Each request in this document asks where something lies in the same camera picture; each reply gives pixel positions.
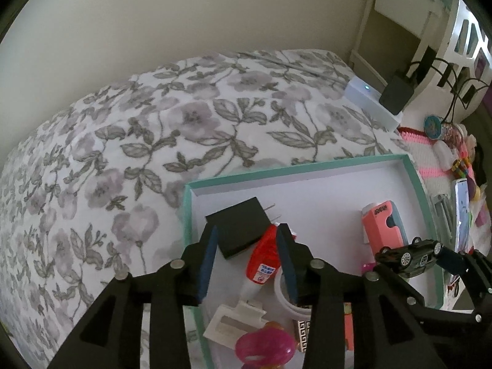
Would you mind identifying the pink hat puppy figure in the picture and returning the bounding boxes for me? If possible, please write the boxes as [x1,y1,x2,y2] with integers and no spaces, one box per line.
[234,322,298,368]

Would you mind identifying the teal lid bead jar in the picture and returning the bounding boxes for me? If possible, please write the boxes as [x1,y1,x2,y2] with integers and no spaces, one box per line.
[424,115,444,141]

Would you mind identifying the smartphone on stand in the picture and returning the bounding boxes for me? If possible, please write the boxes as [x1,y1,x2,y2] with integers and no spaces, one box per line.
[452,178,470,252]

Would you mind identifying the colourful small toys pile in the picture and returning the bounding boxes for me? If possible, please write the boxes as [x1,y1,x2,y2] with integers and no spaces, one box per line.
[432,122,482,202]

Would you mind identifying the black plugged charger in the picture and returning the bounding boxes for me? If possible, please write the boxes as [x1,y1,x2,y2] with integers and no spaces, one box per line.
[379,73,415,115]

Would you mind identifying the black power adapter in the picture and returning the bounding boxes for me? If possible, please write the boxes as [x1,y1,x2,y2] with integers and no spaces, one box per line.
[206,196,272,259]

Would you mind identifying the teal shallow cardboard tray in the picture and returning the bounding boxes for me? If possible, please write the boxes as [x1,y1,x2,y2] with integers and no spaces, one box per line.
[183,154,444,368]

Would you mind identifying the white tape ring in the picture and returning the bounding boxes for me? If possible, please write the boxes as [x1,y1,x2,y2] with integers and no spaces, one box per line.
[272,270,315,320]

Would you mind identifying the white hair claw clip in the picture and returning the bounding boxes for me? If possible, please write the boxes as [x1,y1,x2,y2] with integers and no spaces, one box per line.
[204,301,267,350]

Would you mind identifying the floral grey white blanket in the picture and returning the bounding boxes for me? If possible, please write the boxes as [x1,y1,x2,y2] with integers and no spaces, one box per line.
[1,49,407,368]

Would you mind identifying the coral blue toy knife green blade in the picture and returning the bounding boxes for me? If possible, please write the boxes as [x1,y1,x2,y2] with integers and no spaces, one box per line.
[369,200,409,255]

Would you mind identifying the white power strip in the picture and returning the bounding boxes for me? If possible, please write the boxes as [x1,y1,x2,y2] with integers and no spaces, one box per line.
[344,76,403,132]

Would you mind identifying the silver black patterned hair clip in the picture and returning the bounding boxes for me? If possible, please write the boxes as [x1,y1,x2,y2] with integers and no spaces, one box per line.
[293,320,310,353]

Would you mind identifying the white step stool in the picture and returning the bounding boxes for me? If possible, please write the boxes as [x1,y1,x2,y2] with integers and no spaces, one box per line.
[349,0,458,92]

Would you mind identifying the pink wristband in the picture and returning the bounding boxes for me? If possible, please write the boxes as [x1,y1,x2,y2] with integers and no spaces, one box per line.
[361,262,377,275]

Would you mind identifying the black charger cables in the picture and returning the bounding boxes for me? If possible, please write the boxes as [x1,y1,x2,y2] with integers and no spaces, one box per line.
[403,57,490,124]

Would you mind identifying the pink white crochet mat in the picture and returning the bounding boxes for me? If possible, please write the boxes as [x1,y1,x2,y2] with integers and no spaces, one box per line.
[398,128,491,311]

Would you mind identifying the white cutout shelf unit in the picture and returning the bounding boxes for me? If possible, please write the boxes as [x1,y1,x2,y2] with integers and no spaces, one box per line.
[401,0,491,129]

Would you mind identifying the grey metal phone stand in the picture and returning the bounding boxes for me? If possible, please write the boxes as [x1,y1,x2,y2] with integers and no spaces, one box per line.
[431,194,454,248]

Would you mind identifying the white usb charger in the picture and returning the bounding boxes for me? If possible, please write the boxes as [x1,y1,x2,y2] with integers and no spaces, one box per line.
[361,203,379,247]

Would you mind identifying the black toy car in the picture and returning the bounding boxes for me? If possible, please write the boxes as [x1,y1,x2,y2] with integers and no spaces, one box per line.
[375,237,443,278]

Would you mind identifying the red glue bottle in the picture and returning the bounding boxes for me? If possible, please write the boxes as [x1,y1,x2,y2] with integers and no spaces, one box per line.
[239,222,281,302]

